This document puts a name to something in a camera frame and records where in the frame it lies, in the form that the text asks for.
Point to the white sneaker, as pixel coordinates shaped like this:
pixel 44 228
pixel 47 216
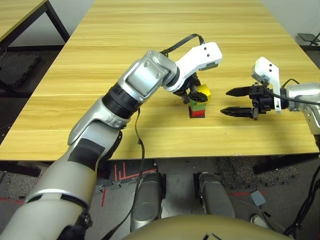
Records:
pixel 257 220

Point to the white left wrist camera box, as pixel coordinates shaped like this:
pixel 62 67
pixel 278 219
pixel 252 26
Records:
pixel 200 57

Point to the dark grey foam mat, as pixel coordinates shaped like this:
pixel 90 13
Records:
pixel 17 68

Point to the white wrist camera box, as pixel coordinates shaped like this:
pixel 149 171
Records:
pixel 200 57
pixel 266 70

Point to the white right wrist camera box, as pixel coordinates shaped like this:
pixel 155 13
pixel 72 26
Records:
pixel 266 70

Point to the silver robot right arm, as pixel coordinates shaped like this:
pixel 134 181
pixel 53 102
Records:
pixel 305 91

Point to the speckled black rubber mat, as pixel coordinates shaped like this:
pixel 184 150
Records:
pixel 237 175

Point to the olive robot torso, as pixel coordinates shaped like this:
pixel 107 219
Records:
pixel 200 230

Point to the wooden side table black frame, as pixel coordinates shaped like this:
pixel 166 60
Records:
pixel 15 15

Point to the black flat stand tray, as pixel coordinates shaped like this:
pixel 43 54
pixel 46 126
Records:
pixel 308 37

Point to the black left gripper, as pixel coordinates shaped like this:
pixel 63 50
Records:
pixel 187 87

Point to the red wooden block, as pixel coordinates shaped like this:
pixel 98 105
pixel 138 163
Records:
pixel 197 113

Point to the green wooden block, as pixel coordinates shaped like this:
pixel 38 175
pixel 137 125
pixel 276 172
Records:
pixel 198 106

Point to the black table foot bar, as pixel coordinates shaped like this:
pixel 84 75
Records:
pixel 275 165
pixel 20 170

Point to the grey robot right leg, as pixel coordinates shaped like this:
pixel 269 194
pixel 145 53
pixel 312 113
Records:
pixel 215 197

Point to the small grey box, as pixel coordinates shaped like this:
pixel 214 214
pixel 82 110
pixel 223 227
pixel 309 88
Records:
pixel 258 198

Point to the yellow wooden block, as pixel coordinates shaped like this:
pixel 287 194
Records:
pixel 206 92

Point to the red floor tape strip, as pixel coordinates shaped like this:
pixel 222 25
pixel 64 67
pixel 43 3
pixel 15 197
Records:
pixel 240 193

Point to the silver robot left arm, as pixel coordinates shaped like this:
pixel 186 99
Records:
pixel 87 150

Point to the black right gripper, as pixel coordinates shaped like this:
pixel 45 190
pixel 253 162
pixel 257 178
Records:
pixel 262 100

